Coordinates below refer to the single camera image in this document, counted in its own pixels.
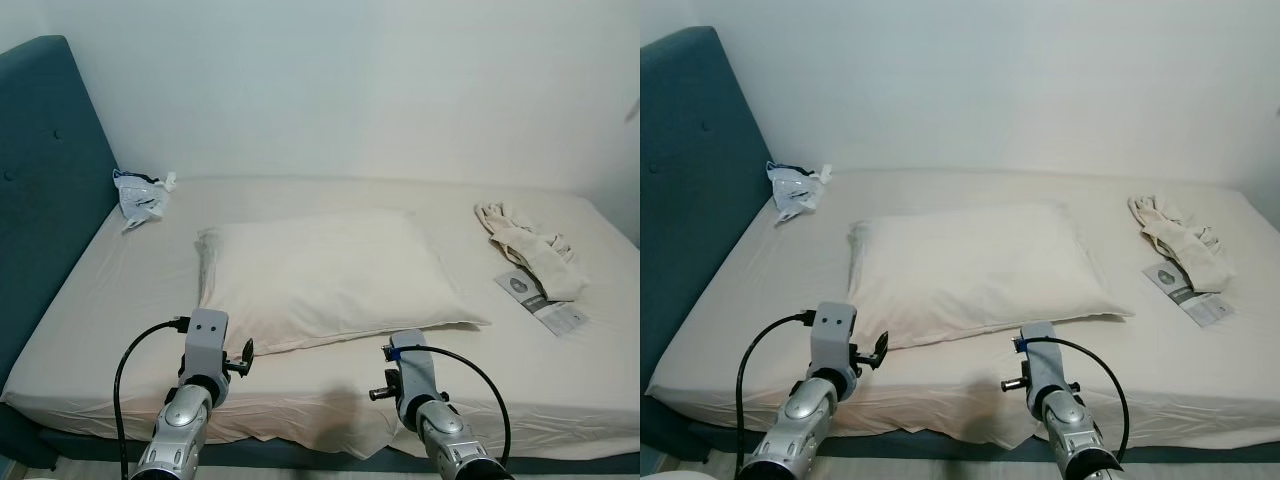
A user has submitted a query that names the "cream white pillow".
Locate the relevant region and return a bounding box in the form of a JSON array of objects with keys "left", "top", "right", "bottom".
[
  {"left": 848, "top": 203, "right": 1136, "bottom": 351},
  {"left": 195, "top": 208, "right": 491, "bottom": 356}
]

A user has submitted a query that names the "bed with beige sheet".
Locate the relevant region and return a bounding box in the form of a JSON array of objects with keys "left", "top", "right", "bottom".
[
  {"left": 0, "top": 176, "right": 641, "bottom": 463},
  {"left": 645, "top": 168, "right": 1280, "bottom": 451}
]

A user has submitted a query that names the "white grey paper leaflet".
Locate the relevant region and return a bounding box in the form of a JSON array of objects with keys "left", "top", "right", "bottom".
[
  {"left": 1143, "top": 262, "right": 1236, "bottom": 329},
  {"left": 495, "top": 268, "right": 591, "bottom": 337}
]

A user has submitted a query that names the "crumpled clear plastic bag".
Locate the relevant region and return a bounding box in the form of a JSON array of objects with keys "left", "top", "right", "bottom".
[
  {"left": 112, "top": 168, "right": 179, "bottom": 233},
  {"left": 766, "top": 160, "right": 834, "bottom": 225}
]

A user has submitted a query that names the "beige cloth garment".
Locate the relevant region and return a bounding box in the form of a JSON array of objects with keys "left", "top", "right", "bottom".
[
  {"left": 1128, "top": 194, "right": 1241, "bottom": 294},
  {"left": 473, "top": 201, "right": 589, "bottom": 301}
]

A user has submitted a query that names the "teal upholstered headboard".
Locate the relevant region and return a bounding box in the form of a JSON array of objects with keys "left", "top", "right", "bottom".
[
  {"left": 640, "top": 26, "right": 776, "bottom": 386},
  {"left": 0, "top": 35, "right": 121, "bottom": 391}
]

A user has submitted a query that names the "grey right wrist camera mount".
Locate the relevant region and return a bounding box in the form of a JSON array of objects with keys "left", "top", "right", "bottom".
[
  {"left": 385, "top": 330, "right": 439, "bottom": 401},
  {"left": 1015, "top": 322, "right": 1069, "bottom": 396}
]

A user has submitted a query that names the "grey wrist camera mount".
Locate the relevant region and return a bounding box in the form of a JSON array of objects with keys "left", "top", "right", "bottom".
[
  {"left": 183, "top": 308, "right": 229, "bottom": 381},
  {"left": 1015, "top": 322, "right": 1069, "bottom": 396},
  {"left": 810, "top": 301, "right": 858, "bottom": 376},
  {"left": 385, "top": 330, "right": 439, "bottom": 401}
]

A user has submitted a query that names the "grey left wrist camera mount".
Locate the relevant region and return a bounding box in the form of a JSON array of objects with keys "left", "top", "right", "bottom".
[
  {"left": 183, "top": 308, "right": 229, "bottom": 381},
  {"left": 810, "top": 301, "right": 858, "bottom": 376}
]

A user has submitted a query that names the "teal bed frame base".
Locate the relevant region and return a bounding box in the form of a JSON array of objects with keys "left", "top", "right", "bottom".
[
  {"left": 0, "top": 405, "right": 641, "bottom": 476},
  {"left": 640, "top": 395, "right": 1280, "bottom": 476}
]

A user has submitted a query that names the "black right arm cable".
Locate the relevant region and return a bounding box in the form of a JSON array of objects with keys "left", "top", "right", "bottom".
[
  {"left": 1020, "top": 337, "right": 1131, "bottom": 466},
  {"left": 390, "top": 345, "right": 513, "bottom": 466}
]

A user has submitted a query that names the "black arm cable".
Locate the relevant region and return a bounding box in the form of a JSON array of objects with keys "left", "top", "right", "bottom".
[
  {"left": 736, "top": 312, "right": 816, "bottom": 480},
  {"left": 113, "top": 317, "right": 191, "bottom": 480},
  {"left": 1020, "top": 337, "right": 1131, "bottom": 466},
  {"left": 390, "top": 345, "right": 513, "bottom": 466}
]

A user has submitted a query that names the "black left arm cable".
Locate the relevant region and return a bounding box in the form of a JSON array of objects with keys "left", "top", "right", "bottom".
[
  {"left": 736, "top": 312, "right": 816, "bottom": 480},
  {"left": 113, "top": 317, "right": 191, "bottom": 480}
]

